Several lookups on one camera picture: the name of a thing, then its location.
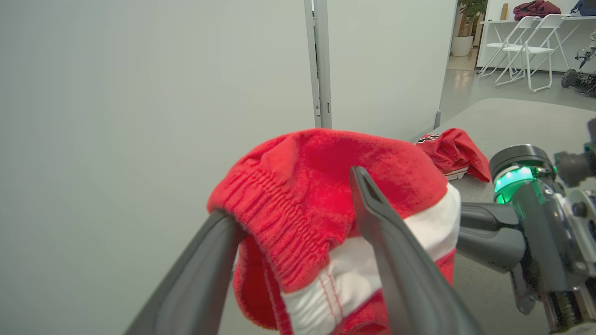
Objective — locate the white folding chair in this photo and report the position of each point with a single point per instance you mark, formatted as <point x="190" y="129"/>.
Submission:
<point x="535" y="49"/>
<point x="500" y="45"/>

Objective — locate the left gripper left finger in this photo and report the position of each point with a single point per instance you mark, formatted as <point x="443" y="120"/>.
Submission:
<point x="195" y="284"/>

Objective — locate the maroon bag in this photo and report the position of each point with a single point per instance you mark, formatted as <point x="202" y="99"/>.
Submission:
<point x="535" y="9"/>

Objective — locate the green potted plant white pot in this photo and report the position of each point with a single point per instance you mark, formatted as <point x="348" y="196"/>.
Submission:
<point x="462" y="46"/>

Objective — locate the wheeled background robot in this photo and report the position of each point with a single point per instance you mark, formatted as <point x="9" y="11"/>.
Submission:
<point x="579" y="80"/>

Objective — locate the small wooden object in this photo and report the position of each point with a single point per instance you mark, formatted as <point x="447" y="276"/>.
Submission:
<point x="504" y="11"/>

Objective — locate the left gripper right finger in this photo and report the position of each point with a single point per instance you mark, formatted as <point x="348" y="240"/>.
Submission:
<point x="405" y="279"/>

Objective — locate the red garment with black lettering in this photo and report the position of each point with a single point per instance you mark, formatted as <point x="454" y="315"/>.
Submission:
<point x="458" y="149"/>

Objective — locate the red shorts with white stripe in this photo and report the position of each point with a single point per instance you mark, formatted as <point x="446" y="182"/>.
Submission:
<point x="298" y="186"/>

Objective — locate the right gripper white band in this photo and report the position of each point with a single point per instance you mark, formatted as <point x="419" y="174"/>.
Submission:
<point x="545" y="232"/>

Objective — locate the blue bag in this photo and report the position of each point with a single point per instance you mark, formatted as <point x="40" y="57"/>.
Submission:
<point x="585" y="7"/>

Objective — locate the white table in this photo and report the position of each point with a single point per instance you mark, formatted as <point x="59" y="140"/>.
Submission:
<point x="582" y="18"/>

